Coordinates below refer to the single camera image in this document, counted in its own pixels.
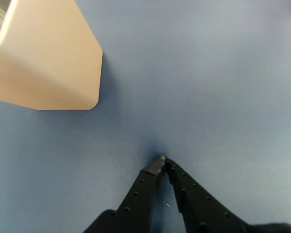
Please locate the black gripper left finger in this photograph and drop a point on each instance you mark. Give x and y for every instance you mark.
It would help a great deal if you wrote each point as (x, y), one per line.
(140, 194)

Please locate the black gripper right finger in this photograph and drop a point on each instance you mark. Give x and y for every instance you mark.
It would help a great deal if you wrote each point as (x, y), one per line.
(196, 206)

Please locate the dark blue table mat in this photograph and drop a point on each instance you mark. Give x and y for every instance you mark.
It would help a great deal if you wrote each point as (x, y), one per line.
(208, 97)

